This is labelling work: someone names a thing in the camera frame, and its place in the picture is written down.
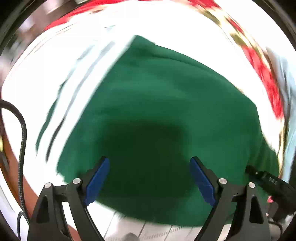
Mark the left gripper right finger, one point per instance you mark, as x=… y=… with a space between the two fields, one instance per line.
x=249 y=219

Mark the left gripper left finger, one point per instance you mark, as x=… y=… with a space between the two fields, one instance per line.
x=48 y=220

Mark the green white varsity jacket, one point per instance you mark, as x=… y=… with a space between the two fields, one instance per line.
x=149 y=109

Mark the blue velvet quilt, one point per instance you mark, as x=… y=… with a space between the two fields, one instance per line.
x=285 y=74

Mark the white diamond pattern sheet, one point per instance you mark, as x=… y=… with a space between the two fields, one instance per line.
x=28 y=94

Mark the red floral blanket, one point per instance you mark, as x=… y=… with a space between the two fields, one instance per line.
x=201 y=30

